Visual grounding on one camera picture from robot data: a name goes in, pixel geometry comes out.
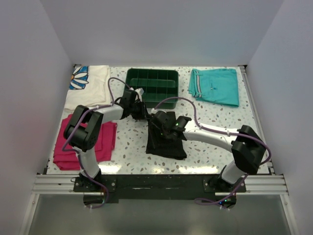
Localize cream daisy print shirt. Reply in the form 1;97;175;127
64;65;111;111

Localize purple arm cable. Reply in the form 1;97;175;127
151;97;272;209
61;77;134;209

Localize aluminium frame rail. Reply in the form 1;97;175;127
31;173;85;195

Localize black striped underwear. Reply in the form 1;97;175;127
146;119;187;160

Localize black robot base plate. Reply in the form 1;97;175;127
73;174;246;205

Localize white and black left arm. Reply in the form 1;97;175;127
62;88;149;192

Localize folded teal shorts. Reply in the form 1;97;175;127
188;69;240;107

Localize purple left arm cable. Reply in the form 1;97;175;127
61;77;134;209

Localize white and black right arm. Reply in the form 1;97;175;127
150;111;267;192

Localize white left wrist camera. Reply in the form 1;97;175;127
134;88;144;96

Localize green plastic divided tray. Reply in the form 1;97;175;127
126;68;179;110

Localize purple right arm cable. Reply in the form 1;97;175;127
151;97;272;209

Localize folded pink cloth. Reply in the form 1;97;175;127
53;115;117;170

